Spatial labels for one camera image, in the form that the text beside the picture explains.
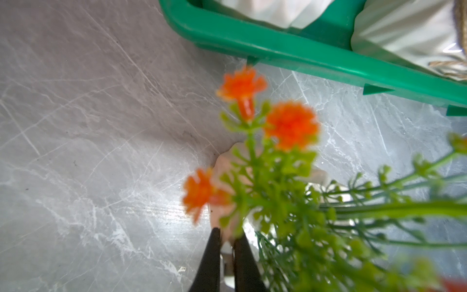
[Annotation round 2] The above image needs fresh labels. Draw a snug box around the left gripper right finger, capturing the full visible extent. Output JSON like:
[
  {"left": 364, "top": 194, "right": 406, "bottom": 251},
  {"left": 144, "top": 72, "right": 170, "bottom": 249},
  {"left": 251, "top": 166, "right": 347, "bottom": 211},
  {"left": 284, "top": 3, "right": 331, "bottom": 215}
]
[{"left": 233, "top": 234, "right": 268, "bottom": 292}]

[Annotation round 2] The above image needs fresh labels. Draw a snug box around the red flower pot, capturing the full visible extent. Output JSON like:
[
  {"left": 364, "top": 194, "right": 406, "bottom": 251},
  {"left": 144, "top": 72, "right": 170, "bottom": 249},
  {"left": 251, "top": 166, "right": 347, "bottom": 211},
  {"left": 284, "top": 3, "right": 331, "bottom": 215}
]
[
  {"left": 217, "top": 0, "right": 333, "bottom": 29},
  {"left": 182, "top": 66, "right": 467, "bottom": 292}
]

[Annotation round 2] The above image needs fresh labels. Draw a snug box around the green plastic storage tray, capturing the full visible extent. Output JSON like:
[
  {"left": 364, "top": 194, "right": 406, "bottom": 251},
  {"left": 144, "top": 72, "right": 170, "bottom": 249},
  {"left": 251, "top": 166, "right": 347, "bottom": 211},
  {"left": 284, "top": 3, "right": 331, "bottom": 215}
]
[{"left": 160, "top": 1, "right": 467, "bottom": 116}]

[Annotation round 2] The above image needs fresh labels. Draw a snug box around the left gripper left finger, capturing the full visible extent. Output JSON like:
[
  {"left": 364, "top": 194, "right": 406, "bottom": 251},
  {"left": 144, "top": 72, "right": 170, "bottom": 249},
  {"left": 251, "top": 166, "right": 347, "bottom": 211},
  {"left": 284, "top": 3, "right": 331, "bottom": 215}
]
[{"left": 189, "top": 228, "right": 221, "bottom": 292}]

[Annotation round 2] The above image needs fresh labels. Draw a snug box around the pink flower pot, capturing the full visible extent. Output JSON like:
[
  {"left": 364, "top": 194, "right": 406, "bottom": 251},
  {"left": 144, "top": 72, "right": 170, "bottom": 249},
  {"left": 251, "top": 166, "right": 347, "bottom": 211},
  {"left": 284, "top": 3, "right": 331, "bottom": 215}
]
[{"left": 351, "top": 1, "right": 467, "bottom": 82}]

